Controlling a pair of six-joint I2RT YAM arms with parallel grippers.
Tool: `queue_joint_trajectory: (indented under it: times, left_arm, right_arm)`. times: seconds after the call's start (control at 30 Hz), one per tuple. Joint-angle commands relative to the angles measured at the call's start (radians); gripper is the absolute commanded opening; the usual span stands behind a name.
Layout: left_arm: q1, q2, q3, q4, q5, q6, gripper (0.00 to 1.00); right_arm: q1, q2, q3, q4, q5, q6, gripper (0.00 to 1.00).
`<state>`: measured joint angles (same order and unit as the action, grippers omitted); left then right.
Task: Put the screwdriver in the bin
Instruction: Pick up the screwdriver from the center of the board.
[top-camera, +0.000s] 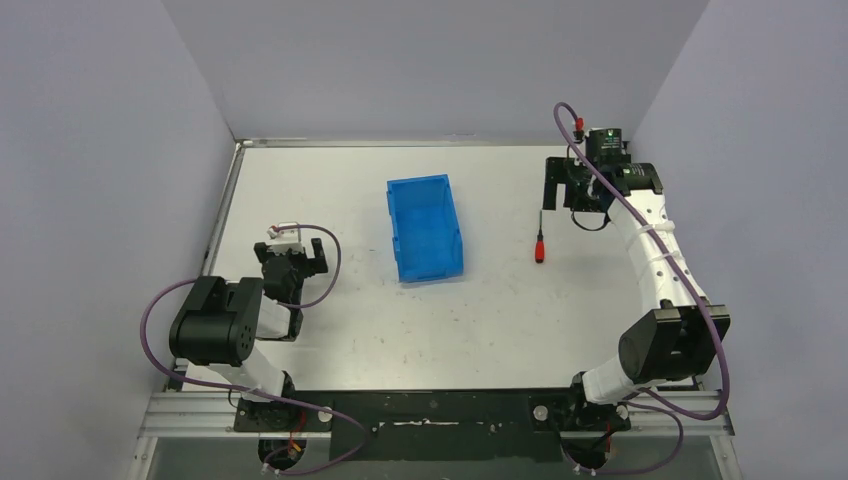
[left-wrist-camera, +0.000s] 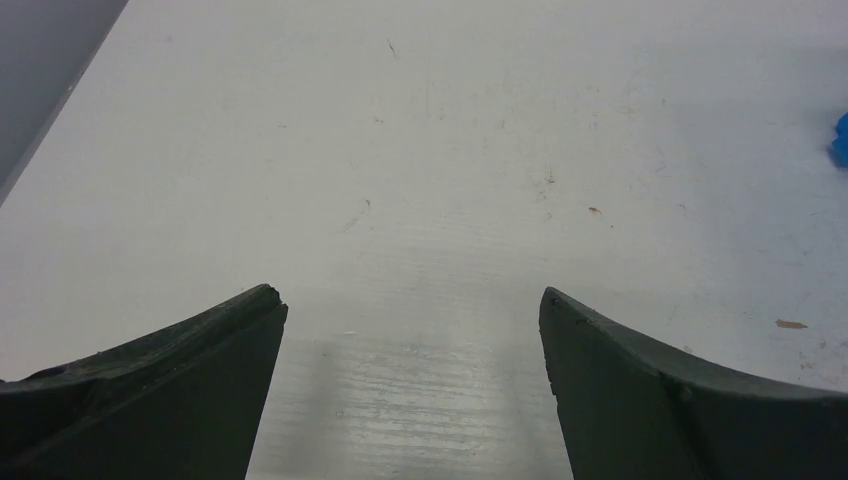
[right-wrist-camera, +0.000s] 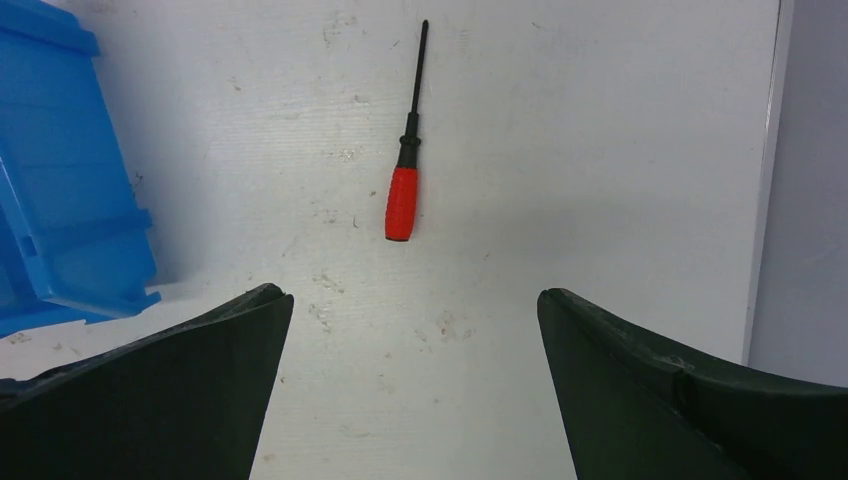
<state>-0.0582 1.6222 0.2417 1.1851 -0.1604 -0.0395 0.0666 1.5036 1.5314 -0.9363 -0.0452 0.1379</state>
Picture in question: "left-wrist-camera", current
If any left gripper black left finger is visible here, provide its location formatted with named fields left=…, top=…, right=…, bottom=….
left=1, top=284, right=288, bottom=479

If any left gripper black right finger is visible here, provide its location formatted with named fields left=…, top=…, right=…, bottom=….
left=539, top=287, right=847, bottom=479

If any blue plastic bin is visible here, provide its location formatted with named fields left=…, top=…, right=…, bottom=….
left=830, top=113, right=848, bottom=169

